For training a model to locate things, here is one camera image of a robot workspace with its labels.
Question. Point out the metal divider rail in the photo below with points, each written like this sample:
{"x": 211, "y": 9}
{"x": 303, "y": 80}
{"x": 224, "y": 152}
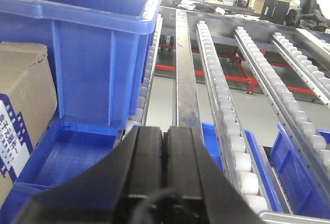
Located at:
{"x": 187, "y": 112}

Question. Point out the black box background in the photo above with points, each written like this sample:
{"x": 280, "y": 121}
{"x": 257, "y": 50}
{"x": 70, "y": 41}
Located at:
{"x": 274, "y": 11}

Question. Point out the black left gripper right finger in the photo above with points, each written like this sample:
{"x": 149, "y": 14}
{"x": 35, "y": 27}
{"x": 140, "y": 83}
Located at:
{"x": 204, "y": 195}

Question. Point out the brown cardboard box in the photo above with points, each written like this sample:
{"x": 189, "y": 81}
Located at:
{"x": 28, "y": 102}

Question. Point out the red metal frame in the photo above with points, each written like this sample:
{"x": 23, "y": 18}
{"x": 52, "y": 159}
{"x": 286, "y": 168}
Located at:
{"x": 236, "y": 69}

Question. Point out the right blue bin below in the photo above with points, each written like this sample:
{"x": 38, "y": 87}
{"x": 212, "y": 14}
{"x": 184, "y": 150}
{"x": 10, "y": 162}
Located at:
{"x": 306, "y": 198}

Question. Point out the white roller track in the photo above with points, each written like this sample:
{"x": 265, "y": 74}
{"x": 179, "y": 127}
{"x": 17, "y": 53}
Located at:
{"x": 315, "y": 79}
{"x": 290, "y": 113}
{"x": 239, "y": 164}

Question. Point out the large blue plastic crate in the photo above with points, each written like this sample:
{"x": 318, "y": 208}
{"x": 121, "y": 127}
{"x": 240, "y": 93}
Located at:
{"x": 97, "y": 50}

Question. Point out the lower blue plastic bin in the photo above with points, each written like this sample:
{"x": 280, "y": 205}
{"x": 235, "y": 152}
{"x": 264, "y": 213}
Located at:
{"x": 65, "y": 151}

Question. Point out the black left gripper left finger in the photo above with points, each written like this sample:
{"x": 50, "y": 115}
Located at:
{"x": 114, "y": 190}

